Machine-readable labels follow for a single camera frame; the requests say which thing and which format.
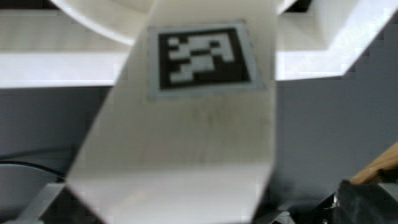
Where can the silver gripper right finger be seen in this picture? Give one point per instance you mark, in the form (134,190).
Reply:
(362,205)

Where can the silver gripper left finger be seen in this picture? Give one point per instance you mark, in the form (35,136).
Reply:
(40,204)

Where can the round white stool seat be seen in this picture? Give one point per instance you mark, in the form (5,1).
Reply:
(101,20)

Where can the white front fence bar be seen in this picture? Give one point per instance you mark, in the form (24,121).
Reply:
(60,56)

